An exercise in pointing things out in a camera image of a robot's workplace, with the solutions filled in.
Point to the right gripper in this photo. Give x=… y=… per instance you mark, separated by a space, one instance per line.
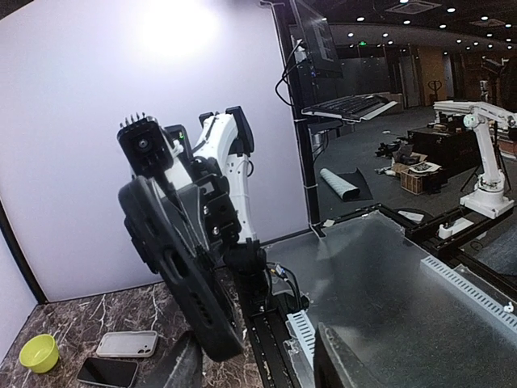
x=200 y=219

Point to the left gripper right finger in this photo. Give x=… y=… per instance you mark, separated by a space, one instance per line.
x=336 y=365

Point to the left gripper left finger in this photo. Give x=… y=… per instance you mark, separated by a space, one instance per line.
x=185 y=363

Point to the white silicone phone case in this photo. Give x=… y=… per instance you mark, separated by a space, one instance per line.
x=127 y=344

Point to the black phone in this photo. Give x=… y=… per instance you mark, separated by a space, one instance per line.
x=160 y=236

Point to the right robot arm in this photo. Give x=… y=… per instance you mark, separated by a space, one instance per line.
x=224 y=149

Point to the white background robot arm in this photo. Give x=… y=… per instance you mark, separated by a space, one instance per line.
x=487 y=197

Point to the rolled grey mat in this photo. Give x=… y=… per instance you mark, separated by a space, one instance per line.
x=347 y=186

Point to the green bowl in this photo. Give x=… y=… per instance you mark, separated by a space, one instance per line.
x=40 y=354

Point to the cardboard box with clutter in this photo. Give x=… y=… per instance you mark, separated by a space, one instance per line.
x=425 y=177

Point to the black front table rail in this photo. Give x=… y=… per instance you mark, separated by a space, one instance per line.
x=283 y=345

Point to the white slotted cable duct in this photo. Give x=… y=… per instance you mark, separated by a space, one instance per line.
x=407 y=316

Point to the right black frame post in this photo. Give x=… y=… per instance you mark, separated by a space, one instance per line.
x=20 y=258

